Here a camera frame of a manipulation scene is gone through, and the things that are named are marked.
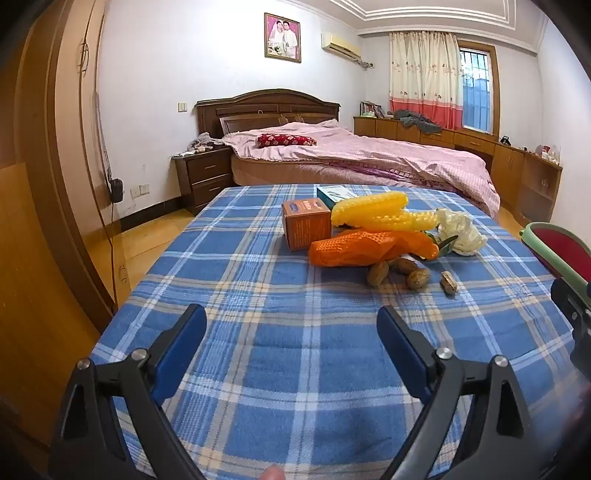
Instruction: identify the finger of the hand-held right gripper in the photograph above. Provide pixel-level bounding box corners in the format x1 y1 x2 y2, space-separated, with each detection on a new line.
550 277 591 340

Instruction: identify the green bin with red inside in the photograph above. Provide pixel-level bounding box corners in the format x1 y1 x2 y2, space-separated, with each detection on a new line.
519 222 591 305

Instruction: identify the black power cable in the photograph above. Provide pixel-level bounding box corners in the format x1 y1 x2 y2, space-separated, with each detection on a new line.
95 92 123 305

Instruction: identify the framed wall photo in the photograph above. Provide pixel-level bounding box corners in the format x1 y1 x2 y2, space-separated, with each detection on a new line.
264 12 302 64

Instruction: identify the dark wooden nightstand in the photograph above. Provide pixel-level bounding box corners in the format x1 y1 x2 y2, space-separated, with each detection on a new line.
172 147 234 215

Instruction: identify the orange foam fruit net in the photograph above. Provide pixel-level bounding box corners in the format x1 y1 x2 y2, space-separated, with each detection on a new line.
308 229 439 268

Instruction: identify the wooden framed window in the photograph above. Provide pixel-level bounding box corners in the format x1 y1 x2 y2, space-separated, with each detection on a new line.
457 41 499 134

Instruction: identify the cream and red curtain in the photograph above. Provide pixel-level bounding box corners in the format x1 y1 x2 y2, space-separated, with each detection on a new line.
389 31 464 130

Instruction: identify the wall air conditioner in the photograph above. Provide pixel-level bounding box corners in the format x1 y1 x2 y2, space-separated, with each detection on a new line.
321 31 362 61

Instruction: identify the red floral pillow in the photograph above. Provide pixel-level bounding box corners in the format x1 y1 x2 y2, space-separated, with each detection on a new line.
257 133 318 149

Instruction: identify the white foam fruit net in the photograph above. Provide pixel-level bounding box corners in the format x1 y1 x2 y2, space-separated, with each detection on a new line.
435 208 488 257

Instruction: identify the teal and white medicine box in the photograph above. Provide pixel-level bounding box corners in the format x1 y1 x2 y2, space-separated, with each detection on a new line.
316 185 356 206

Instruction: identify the yellow foam fruit net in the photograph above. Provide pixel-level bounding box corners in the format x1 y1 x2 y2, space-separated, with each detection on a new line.
331 191 439 232

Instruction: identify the orange cardboard box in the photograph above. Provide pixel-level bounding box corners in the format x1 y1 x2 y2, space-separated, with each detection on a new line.
282 198 333 252

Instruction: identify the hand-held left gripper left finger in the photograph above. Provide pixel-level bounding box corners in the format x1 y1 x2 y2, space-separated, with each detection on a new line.
48 304 208 480

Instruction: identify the blue plaid blanket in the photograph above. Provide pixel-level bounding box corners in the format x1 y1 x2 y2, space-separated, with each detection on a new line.
90 185 591 480

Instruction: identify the pile of cloth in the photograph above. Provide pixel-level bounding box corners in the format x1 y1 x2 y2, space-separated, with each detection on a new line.
185 131 225 154

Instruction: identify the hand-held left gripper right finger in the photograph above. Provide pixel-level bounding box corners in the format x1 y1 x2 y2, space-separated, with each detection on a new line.
376 305 548 480

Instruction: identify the brown wooden bed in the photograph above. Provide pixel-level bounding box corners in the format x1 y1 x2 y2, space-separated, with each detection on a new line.
194 89 502 217

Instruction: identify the pink quilt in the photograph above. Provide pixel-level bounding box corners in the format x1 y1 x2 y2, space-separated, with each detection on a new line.
222 119 502 217

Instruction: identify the wooden wardrobe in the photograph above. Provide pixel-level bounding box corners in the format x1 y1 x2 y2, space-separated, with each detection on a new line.
0 0 116 462

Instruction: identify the grey clothes pile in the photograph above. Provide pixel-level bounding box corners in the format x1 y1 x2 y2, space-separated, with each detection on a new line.
392 110 441 129

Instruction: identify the long wooden cabinet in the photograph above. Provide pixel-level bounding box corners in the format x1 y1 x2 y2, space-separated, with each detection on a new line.
353 115 563 227

